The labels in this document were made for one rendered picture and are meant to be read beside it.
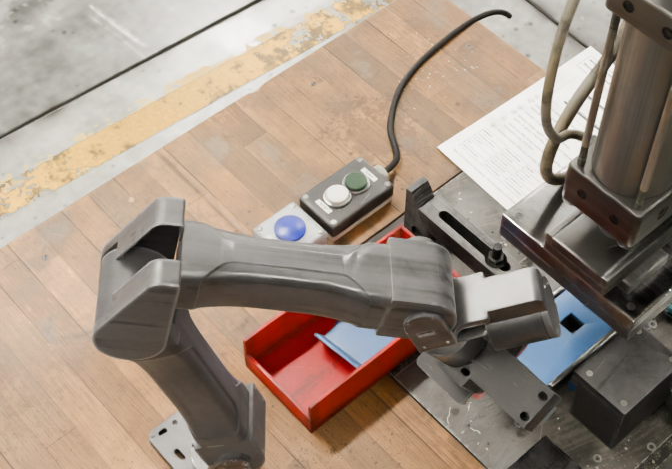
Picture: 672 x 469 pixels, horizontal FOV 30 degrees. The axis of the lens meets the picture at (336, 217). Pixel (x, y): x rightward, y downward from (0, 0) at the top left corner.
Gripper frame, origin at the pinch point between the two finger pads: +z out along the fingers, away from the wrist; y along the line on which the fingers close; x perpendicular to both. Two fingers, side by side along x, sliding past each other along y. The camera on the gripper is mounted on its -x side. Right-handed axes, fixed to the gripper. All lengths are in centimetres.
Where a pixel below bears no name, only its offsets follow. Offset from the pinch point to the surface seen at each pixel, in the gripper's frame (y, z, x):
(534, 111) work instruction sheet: 27, 33, 29
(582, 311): 10.2, 13.0, 0.0
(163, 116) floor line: -16, 114, 132
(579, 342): 7.4, 11.3, -2.6
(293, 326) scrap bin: -13.7, 8.2, 23.6
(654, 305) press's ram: 14.9, -1.7, -9.0
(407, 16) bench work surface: 27, 33, 54
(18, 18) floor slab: -23, 111, 182
